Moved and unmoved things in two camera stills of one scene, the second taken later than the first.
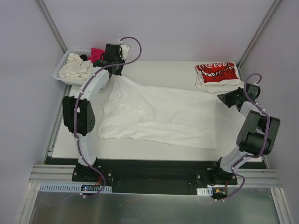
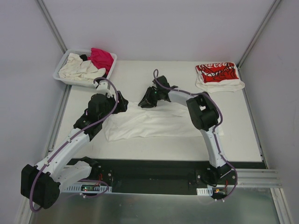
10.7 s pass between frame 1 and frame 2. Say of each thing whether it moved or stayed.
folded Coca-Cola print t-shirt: stayed
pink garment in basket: stayed
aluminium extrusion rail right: stayed
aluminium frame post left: stayed
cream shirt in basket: stayed
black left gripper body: moved
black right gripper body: moved
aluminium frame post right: stayed
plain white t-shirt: moved
